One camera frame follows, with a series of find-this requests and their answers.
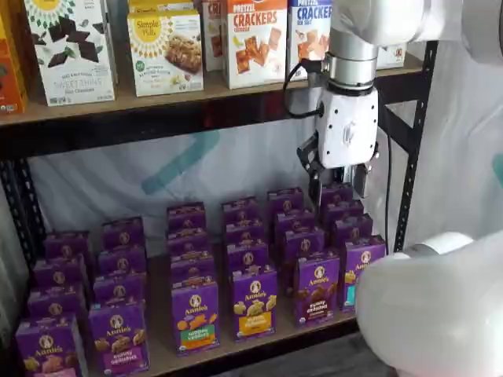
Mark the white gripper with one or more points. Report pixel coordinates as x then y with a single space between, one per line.
347 125

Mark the purple Annie's box brown patch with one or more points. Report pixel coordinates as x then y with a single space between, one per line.
316 294
294 222
285 201
304 241

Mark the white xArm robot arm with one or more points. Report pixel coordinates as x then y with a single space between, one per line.
353 23

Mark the purple Annie's box teal patch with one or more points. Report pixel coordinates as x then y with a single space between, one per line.
342 208
363 255
351 228
336 192

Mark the purple Annie's box yellow patch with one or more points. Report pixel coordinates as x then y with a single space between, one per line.
243 231
247 255
239 210
254 306

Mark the blue sea salt crackers box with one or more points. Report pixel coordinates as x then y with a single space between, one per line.
304 39

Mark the orange cheddar pretzel crackers box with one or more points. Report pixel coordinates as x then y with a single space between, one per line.
212 35
255 47

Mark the purple Annie's box green patch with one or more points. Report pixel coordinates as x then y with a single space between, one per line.
186 218
192 269
188 243
194 318

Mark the wooden shelf board crackers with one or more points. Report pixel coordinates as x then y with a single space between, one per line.
165 103

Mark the white Simple Mills bar box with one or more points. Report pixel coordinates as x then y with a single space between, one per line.
165 55
161 6

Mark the wooden shelf board Annie's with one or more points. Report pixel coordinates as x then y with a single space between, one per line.
157 282

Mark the purple Annie's box magenta patch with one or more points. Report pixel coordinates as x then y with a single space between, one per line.
118 337
118 288
122 261
123 233

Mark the purple Annie's box pink patch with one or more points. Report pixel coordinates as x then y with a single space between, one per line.
67 245
47 345
55 302
59 273

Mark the white Sweet Thins box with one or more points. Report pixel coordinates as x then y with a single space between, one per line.
74 59

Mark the orange Simple Mills box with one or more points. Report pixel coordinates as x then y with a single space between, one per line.
9 70

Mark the white plastic sheet curtain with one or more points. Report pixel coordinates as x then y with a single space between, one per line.
118 176

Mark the black metal shelving frame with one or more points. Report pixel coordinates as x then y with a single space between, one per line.
118 133

